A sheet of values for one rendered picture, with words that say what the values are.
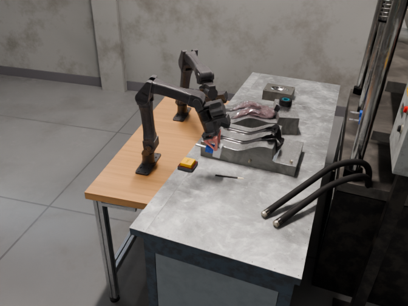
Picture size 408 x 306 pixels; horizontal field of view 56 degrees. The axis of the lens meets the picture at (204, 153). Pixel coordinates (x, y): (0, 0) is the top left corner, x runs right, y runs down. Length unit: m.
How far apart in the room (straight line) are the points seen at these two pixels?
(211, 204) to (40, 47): 4.07
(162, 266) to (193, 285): 0.15
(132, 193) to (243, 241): 0.57
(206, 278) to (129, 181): 0.59
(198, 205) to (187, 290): 0.37
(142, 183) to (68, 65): 3.58
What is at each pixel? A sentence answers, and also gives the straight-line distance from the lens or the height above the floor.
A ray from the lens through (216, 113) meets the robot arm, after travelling 1.72.
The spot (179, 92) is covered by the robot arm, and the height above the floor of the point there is 1.22.
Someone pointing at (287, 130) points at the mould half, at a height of 0.83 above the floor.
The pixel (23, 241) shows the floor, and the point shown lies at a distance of 2.90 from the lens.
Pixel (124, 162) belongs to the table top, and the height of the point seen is 0.80.
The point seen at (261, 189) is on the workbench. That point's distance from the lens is 1.82.
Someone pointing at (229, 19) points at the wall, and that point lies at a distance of 4.32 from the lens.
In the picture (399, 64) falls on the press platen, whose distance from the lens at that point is 2.15.
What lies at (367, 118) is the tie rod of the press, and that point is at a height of 1.13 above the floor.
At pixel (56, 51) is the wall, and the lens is 5.29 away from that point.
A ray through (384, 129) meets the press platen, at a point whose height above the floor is 1.04.
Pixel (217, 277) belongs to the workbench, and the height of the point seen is 0.65.
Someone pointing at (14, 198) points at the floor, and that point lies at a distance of 3.30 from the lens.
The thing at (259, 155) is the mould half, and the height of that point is 0.88.
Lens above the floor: 1.89
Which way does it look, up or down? 32 degrees down
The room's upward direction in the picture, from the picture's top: 2 degrees clockwise
